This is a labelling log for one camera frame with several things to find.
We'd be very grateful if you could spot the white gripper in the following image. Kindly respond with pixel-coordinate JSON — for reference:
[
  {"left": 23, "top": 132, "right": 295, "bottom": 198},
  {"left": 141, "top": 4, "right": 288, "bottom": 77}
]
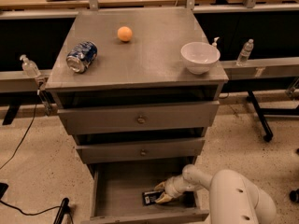
[{"left": 154, "top": 175, "right": 203, "bottom": 204}]

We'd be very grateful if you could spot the dark blue rxbar wrapper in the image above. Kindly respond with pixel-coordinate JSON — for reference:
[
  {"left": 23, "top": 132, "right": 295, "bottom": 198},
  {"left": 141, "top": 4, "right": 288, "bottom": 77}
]
[{"left": 142, "top": 190, "right": 162, "bottom": 206}]

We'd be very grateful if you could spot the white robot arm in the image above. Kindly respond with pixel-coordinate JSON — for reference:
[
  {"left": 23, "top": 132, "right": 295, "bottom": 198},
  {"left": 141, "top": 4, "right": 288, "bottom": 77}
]
[{"left": 154, "top": 164, "right": 277, "bottom": 224}]

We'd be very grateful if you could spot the grey open bottom drawer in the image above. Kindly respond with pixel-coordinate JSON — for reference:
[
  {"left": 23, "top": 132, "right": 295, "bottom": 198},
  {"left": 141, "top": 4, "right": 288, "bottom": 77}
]
[{"left": 81, "top": 158, "right": 208, "bottom": 224}]

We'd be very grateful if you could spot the grey middle drawer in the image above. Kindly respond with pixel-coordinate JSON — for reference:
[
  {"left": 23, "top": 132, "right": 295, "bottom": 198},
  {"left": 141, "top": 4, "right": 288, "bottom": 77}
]
[{"left": 76, "top": 138, "right": 205, "bottom": 164}]

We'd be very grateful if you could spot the grey top drawer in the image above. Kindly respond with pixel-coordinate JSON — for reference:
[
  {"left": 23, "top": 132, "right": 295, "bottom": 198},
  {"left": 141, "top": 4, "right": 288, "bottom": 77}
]
[{"left": 58, "top": 101, "right": 220, "bottom": 134}]

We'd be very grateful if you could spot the grey wooden drawer cabinet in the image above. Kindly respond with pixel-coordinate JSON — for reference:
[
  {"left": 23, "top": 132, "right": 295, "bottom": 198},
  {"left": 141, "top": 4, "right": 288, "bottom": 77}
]
[{"left": 45, "top": 7, "right": 229, "bottom": 224}]

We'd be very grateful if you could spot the black stand bottom left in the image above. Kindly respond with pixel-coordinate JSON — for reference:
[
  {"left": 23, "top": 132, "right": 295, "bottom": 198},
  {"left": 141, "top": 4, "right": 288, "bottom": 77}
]
[{"left": 53, "top": 198, "right": 71, "bottom": 224}]

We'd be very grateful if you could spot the black table leg with caster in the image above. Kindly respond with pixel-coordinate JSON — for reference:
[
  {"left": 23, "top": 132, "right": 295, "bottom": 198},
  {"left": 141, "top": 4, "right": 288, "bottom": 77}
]
[{"left": 247, "top": 91, "right": 299, "bottom": 142}]

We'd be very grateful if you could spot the black caster right edge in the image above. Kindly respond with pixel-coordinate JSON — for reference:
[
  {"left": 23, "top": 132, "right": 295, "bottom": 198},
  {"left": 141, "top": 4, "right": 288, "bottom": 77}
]
[{"left": 289, "top": 189, "right": 299, "bottom": 203}]

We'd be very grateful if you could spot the white ceramic bowl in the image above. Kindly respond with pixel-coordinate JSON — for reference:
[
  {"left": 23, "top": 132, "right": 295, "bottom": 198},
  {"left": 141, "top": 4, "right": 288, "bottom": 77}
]
[{"left": 180, "top": 42, "right": 221, "bottom": 75}]

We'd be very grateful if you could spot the sanitizer pump bottle behind bowl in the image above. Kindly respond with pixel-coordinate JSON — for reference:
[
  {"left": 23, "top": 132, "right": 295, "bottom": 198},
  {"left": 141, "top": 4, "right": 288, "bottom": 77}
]
[{"left": 212, "top": 37, "right": 219, "bottom": 48}]

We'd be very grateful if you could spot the blue crushed soda can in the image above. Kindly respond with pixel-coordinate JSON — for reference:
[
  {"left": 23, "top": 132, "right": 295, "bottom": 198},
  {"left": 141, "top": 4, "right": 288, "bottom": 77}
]
[{"left": 66, "top": 41, "right": 97, "bottom": 73}]

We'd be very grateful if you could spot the orange fruit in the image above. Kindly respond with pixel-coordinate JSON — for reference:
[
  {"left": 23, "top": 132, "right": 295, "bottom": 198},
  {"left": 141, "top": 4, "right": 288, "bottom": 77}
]
[{"left": 117, "top": 26, "right": 133, "bottom": 42}]

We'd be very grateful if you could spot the clear water bottle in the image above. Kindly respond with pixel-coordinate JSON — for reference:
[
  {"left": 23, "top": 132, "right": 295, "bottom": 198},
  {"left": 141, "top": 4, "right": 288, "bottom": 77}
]
[{"left": 236, "top": 39, "right": 254, "bottom": 66}]

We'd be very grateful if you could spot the clear sanitizer pump bottle left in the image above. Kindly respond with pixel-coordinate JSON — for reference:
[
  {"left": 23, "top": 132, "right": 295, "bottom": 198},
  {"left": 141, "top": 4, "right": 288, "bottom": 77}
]
[{"left": 20, "top": 54, "right": 41, "bottom": 78}]

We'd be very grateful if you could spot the black floor cable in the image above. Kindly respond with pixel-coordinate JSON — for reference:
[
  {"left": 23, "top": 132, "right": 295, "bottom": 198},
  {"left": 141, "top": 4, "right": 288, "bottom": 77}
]
[{"left": 0, "top": 103, "right": 62, "bottom": 217}]

